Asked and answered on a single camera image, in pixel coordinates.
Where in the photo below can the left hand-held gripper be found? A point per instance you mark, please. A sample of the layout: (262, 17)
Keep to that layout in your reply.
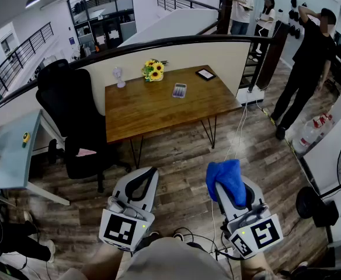
(119, 226)

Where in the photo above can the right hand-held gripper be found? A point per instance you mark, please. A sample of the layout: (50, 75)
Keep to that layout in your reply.
(264, 232)

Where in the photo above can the blue cloth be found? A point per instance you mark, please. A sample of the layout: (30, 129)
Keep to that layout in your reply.
(226, 176)

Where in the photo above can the lilac calculator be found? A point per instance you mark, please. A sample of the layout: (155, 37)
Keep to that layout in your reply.
(179, 90)

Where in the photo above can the person's left forearm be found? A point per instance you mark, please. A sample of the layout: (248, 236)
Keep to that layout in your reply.
(100, 261)

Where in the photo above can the person's right forearm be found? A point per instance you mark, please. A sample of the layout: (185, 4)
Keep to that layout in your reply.
(255, 268)

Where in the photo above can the black hairpin table leg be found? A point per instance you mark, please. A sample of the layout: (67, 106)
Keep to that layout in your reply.
(137, 165)
(213, 145)

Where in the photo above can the black standing fan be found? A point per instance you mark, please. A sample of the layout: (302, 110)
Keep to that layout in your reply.
(306, 203)

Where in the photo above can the person's beige shirt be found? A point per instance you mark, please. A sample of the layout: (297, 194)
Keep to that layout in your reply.
(173, 261)

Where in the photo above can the clear plastic jug red label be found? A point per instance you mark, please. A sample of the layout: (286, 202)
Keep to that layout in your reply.
(304, 139)

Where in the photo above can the yellow black floor strip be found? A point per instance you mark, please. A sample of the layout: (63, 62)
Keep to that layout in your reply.
(268, 115)

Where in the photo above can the white power strip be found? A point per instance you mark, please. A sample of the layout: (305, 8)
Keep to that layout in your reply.
(250, 96)

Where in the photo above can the black office chair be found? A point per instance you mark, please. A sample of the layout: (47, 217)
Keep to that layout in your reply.
(68, 104)

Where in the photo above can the clear spray bottle red trigger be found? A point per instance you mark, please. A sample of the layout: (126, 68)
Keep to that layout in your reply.
(323, 120)

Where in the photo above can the sunflower bouquet in white vase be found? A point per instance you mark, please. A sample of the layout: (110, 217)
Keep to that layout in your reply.
(154, 71)

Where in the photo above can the yellow green tape measure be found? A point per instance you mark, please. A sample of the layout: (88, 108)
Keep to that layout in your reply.
(26, 137)

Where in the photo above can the light grey desk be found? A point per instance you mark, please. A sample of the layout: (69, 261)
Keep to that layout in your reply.
(10, 162)

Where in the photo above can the black framed glass doors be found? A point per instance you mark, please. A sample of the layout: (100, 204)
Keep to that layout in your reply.
(106, 25)

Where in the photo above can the group of black hanging bags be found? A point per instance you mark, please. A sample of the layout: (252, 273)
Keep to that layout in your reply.
(293, 2)

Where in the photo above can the dome ceiling lamp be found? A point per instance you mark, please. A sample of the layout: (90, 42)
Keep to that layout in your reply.
(33, 1)

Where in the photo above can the black picture frame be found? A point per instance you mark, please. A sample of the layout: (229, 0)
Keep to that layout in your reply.
(205, 74)

